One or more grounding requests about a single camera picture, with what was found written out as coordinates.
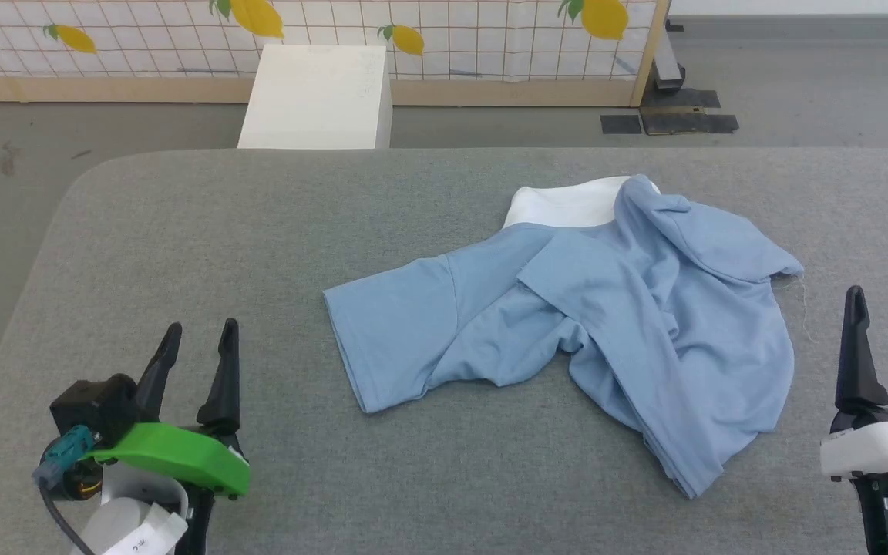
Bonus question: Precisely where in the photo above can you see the teal cable connector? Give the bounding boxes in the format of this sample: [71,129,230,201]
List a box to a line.
[33,426,99,488]

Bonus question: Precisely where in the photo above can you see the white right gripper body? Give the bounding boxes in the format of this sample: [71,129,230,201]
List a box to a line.
[819,407,888,482]

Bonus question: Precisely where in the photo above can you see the lemon print partition panel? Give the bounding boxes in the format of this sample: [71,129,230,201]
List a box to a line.
[0,0,671,108]

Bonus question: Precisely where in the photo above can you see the light blue shirt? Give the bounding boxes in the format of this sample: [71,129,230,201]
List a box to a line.
[323,175,806,500]

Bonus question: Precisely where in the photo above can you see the white box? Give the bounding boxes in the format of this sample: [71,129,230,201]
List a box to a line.
[237,44,394,150]

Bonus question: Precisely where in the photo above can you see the white paper label tag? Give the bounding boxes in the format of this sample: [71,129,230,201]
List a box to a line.
[103,503,190,555]

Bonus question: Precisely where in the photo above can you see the thin black cable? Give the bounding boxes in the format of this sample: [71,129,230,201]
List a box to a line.
[38,479,84,555]

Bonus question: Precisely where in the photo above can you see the grey metal panel stand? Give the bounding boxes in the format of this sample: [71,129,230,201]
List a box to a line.
[651,19,688,91]

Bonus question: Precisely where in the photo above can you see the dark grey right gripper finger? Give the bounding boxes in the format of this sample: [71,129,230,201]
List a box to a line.
[834,285,888,415]

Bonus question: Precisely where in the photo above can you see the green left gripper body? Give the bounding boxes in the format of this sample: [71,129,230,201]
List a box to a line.
[78,420,252,498]

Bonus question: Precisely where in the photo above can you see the large black floor mat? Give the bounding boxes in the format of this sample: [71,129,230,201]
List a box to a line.
[639,88,740,136]

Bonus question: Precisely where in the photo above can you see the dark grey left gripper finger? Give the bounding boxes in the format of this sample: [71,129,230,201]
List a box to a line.
[197,317,242,435]
[134,321,183,424]

